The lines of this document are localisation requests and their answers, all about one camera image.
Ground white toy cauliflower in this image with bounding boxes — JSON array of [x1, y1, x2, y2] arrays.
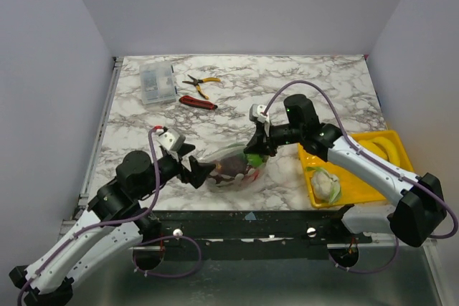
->
[[311, 169, 341, 204]]

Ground yellow plastic tray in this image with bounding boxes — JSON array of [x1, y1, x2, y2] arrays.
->
[[298, 130, 414, 209]]

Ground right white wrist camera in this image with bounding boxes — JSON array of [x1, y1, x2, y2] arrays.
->
[[249, 104, 271, 137]]

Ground yellow toy banana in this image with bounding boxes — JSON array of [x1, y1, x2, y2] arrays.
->
[[358, 136, 401, 167]]

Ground clear zip top bag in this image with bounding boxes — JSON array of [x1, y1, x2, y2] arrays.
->
[[200, 143, 270, 193]]

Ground green toy watermelon ball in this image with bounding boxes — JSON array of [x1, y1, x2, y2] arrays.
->
[[246, 153, 266, 168]]

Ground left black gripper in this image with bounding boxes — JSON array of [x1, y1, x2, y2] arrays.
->
[[137, 143, 217, 199]]

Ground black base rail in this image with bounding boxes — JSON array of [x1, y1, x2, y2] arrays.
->
[[132, 211, 371, 264]]

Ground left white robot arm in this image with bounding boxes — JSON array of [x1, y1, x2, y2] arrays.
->
[[9, 143, 215, 305]]

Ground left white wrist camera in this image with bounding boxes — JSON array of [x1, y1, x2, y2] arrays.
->
[[158, 128, 186, 159]]

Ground yellow handled pliers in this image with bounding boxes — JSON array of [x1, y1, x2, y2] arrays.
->
[[183, 75, 221, 100]]

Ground dark maroon toy beet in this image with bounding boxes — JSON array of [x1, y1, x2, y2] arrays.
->
[[214, 154, 247, 177]]

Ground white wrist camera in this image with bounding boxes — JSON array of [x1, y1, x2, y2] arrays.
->
[[158, 128, 186, 159], [249, 104, 271, 137]]

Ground clear plastic parts box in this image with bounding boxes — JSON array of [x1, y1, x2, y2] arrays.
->
[[139, 62, 178, 105]]

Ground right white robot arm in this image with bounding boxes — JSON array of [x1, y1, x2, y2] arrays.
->
[[245, 94, 446, 247]]

